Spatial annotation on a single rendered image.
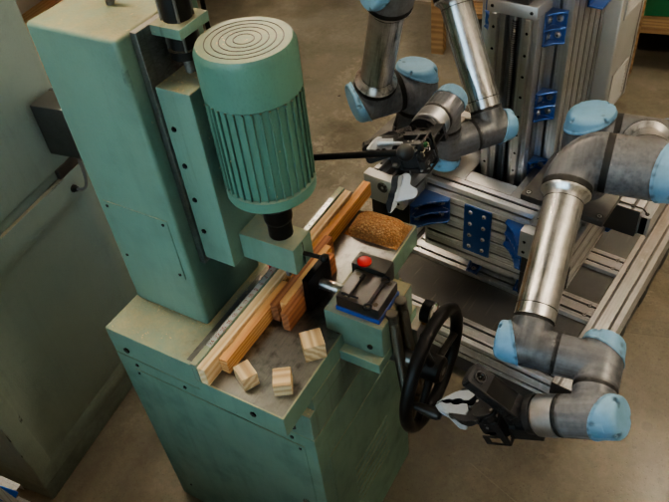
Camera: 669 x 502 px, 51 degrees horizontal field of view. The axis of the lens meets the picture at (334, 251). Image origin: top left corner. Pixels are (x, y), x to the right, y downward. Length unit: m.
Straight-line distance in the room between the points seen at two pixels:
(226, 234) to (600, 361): 0.75
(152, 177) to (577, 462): 1.58
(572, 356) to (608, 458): 1.16
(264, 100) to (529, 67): 0.93
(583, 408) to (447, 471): 1.13
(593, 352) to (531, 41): 0.89
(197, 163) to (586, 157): 0.73
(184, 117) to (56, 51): 0.26
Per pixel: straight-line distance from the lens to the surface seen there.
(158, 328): 1.72
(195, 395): 1.74
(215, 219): 1.44
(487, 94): 1.70
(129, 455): 2.53
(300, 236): 1.45
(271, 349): 1.48
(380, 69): 1.86
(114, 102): 1.35
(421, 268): 2.57
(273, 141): 1.23
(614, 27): 2.19
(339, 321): 1.45
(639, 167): 1.42
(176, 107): 1.31
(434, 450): 2.36
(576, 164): 1.41
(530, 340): 1.29
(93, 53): 1.32
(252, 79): 1.16
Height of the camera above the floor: 2.03
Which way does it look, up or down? 43 degrees down
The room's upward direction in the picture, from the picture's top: 7 degrees counter-clockwise
